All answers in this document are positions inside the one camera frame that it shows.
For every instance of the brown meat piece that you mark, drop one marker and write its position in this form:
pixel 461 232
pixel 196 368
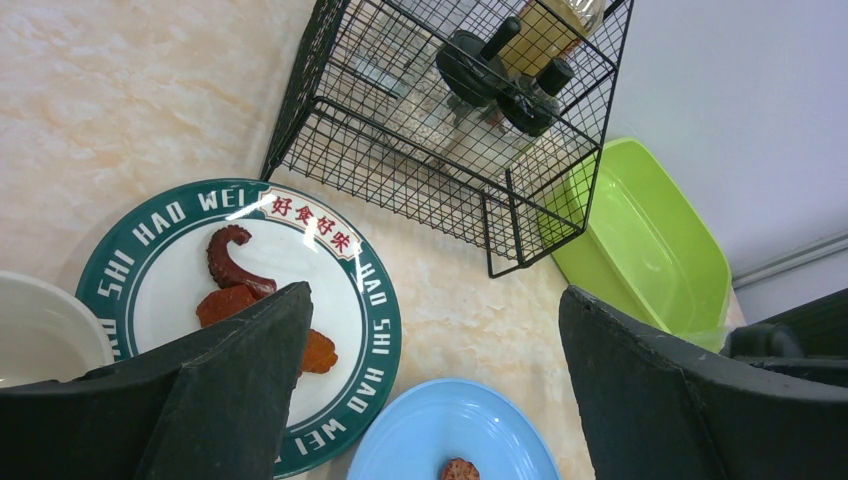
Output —
pixel 459 469

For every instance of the brown sauce bottle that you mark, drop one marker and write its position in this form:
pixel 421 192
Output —
pixel 550 29

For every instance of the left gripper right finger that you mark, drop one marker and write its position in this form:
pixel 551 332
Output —
pixel 653 406

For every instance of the black wire rack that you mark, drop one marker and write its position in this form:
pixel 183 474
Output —
pixel 357 59

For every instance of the black-lid shaker jar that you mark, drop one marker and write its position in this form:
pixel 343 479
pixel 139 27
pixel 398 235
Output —
pixel 462 76
pixel 493 138

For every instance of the blue plate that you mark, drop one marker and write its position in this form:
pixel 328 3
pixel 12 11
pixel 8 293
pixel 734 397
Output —
pixel 422 430

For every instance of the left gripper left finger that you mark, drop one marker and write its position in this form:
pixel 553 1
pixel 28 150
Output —
pixel 211 405

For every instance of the food on white plate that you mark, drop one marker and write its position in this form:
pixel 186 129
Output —
pixel 239 288

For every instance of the green plastic basin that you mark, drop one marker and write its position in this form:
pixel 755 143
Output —
pixel 644 249

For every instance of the black trash bin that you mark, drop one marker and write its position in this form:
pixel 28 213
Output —
pixel 808 342

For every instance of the pink mug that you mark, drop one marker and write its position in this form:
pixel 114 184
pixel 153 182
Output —
pixel 47 334

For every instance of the black-lid shaker jar back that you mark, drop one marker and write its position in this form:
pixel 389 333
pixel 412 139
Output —
pixel 462 76

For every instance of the green-rimmed white plate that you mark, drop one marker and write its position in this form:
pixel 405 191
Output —
pixel 147 275

